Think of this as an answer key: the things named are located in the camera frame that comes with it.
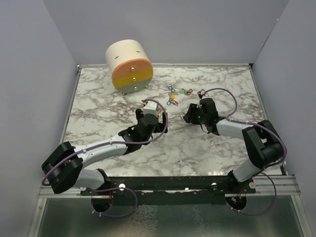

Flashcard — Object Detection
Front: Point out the round three-drawer storage box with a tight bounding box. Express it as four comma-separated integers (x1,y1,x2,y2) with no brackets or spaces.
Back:
105,39,154,94

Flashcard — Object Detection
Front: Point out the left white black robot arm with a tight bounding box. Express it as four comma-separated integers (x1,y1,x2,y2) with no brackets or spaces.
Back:
41,109,168,194

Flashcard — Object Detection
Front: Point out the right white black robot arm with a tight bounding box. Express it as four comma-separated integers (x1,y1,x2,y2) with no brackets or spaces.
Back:
183,98,286,193

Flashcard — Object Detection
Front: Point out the black S carabiner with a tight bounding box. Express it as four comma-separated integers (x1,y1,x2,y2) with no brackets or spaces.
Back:
197,89,205,98

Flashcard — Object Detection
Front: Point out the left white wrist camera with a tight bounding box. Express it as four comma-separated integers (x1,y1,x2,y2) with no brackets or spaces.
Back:
143,101,158,117

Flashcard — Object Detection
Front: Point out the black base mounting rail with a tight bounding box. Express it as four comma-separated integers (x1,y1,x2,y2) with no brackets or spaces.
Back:
80,176,256,206

